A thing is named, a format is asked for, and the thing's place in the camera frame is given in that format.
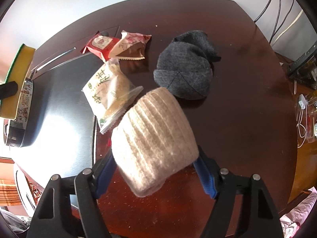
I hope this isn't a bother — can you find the beige knitted sock roll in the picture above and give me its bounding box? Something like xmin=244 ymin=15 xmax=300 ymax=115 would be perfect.
xmin=111 ymin=88 xmax=199 ymax=197

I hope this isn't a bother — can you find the red snack packet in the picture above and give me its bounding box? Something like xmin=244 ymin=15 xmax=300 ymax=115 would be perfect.
xmin=81 ymin=32 xmax=120 ymax=63

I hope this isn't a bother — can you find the green yellow sponge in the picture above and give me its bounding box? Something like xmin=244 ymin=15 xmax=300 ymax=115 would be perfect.
xmin=1 ymin=44 xmax=35 ymax=119

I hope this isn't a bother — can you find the clear oat snack packet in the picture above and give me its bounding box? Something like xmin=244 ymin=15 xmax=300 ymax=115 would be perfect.
xmin=82 ymin=59 xmax=143 ymax=134

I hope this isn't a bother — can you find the pink floral cloth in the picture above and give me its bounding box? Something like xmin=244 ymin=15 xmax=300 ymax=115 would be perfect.
xmin=280 ymin=187 xmax=316 ymax=238

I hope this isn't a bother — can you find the round cookie tin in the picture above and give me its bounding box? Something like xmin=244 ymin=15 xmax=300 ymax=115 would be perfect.
xmin=3 ymin=79 xmax=33 ymax=147

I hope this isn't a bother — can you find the grey sock roll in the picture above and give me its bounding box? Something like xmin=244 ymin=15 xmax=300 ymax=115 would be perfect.
xmin=153 ymin=30 xmax=221 ymax=100

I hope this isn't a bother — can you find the pink floral snack packet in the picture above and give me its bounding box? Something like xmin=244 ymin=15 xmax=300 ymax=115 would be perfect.
xmin=109 ymin=30 xmax=152 ymax=60

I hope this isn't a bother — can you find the black monitor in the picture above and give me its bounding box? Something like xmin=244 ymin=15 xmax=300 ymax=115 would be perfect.
xmin=287 ymin=41 xmax=317 ymax=77

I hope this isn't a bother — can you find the black cable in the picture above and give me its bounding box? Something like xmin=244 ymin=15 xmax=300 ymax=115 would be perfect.
xmin=254 ymin=0 xmax=296 ymax=43

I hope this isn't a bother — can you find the white cable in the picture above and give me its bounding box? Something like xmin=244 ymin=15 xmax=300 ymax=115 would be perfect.
xmin=270 ymin=9 xmax=304 ymax=46

